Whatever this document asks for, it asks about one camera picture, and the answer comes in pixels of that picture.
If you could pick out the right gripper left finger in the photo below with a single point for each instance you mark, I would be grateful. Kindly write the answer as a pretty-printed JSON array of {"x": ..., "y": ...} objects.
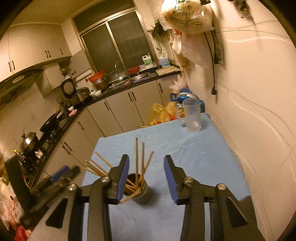
[{"x": 64, "y": 219}]

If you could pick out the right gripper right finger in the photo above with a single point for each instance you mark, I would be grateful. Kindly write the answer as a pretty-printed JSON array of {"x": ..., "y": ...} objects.
[{"x": 193, "y": 195}]

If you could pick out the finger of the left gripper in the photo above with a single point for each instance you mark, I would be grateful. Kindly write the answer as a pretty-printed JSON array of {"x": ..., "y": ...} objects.
[
  {"x": 56, "y": 187},
  {"x": 56, "y": 176}
]

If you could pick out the wooden chopstick three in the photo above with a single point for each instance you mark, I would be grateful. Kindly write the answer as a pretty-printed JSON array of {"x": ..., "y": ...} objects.
[{"x": 93, "y": 169}]

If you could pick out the wooden chopstick four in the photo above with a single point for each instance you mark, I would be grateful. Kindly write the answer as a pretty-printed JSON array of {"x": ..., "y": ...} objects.
[{"x": 91, "y": 171}]

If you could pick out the wooden chopstick one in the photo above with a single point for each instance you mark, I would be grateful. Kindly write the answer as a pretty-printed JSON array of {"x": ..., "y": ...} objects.
[{"x": 103, "y": 159}]

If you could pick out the black utensil cup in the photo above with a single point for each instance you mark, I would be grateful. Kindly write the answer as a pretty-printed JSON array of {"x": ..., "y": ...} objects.
[{"x": 130, "y": 187}]

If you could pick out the wooden chopstick eight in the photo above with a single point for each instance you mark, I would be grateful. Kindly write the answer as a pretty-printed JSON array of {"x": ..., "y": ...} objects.
[{"x": 132, "y": 196}]

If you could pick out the wooden chopstick seven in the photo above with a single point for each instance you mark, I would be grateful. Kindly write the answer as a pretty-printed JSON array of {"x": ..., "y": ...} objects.
[{"x": 148, "y": 162}]

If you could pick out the wooden chopstick six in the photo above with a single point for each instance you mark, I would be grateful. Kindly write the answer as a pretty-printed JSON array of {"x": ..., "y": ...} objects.
[{"x": 142, "y": 166}]

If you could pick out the dark kitchen window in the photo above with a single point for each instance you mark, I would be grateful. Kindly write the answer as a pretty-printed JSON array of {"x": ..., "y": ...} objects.
[{"x": 113, "y": 32}]

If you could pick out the black phone on table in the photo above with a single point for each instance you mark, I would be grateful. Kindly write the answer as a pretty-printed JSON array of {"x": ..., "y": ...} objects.
[{"x": 231, "y": 219}]

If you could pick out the steel pot with lid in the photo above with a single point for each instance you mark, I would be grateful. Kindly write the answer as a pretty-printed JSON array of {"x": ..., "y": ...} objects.
[{"x": 29, "y": 142}]

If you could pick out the black frying pan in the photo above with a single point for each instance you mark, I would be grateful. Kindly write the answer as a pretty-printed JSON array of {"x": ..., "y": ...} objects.
[{"x": 51, "y": 122}]

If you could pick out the rice cooker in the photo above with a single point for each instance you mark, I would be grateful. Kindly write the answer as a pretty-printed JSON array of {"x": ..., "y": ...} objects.
[{"x": 76, "y": 96}]

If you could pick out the range hood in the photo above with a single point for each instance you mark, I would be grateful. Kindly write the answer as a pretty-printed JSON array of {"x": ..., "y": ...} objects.
[{"x": 18, "y": 83}]

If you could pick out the red basin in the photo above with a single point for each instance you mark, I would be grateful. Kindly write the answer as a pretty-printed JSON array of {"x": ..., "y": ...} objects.
[{"x": 97, "y": 76}]

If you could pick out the yellow plastic bag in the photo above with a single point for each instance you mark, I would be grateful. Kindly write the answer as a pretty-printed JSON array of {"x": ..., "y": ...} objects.
[{"x": 161, "y": 114}]

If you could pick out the clear glass mug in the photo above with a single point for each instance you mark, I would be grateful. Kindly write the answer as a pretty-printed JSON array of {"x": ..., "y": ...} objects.
[{"x": 192, "y": 112}]

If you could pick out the white detergent bottle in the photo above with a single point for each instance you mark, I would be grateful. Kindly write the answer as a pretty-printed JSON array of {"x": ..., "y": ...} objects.
[{"x": 147, "y": 59}]

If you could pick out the wooden cutting board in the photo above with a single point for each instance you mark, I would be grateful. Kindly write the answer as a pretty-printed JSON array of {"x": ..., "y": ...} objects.
[{"x": 167, "y": 70}]

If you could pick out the hanging plastic bag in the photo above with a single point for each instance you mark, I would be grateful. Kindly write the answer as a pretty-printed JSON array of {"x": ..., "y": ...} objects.
[{"x": 190, "y": 17}]

